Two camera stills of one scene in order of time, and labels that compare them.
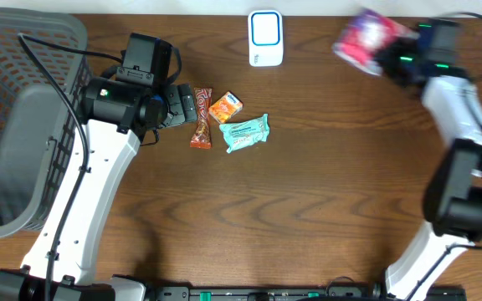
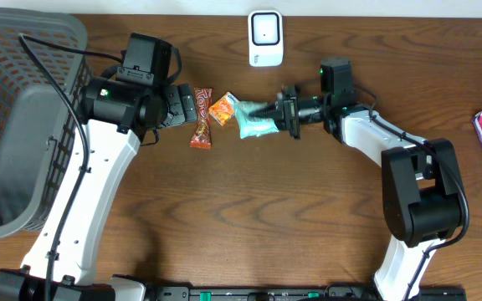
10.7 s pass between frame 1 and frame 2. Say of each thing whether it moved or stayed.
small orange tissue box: stayed
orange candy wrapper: stayed
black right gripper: moved
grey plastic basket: stayed
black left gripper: stayed
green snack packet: moved
